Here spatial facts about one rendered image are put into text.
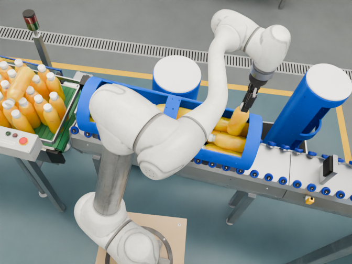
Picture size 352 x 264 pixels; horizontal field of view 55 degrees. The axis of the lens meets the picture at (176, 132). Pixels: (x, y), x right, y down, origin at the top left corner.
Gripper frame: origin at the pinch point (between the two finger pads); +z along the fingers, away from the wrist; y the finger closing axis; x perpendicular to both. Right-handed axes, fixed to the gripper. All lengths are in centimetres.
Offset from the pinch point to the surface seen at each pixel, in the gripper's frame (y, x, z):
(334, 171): -6, -53, 29
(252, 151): -11.9, -9.2, 18.8
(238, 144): -8.4, -3.1, 22.2
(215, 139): -7.7, 8.0, 23.7
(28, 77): 1, 106, 21
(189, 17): 202, 50, 139
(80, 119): -15, 73, 23
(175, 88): 25, 34, 35
